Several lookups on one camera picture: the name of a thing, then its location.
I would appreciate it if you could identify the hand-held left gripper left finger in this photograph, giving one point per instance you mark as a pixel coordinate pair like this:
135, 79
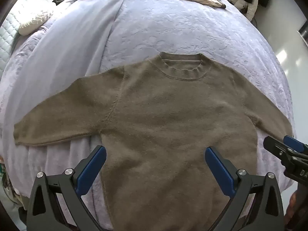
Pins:
92, 166

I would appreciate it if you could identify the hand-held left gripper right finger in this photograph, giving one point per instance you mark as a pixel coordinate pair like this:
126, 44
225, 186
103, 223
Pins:
219, 171

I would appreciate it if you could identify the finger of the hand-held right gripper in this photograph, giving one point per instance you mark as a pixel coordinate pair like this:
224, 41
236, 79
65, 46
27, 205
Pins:
292, 143
276, 147

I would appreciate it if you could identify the olive brown knit sweater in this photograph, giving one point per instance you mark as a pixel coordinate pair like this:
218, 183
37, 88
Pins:
168, 125

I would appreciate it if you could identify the light blue blanket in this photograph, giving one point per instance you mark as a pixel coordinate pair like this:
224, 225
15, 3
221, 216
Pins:
72, 43

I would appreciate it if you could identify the lavender embossed bedspread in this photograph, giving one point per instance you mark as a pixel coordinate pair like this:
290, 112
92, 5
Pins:
182, 28

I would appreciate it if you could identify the cream knitted pillow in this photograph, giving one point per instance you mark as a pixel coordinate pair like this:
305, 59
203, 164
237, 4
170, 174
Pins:
35, 23

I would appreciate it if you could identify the white quilted cushion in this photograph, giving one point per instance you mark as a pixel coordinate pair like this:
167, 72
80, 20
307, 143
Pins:
24, 4

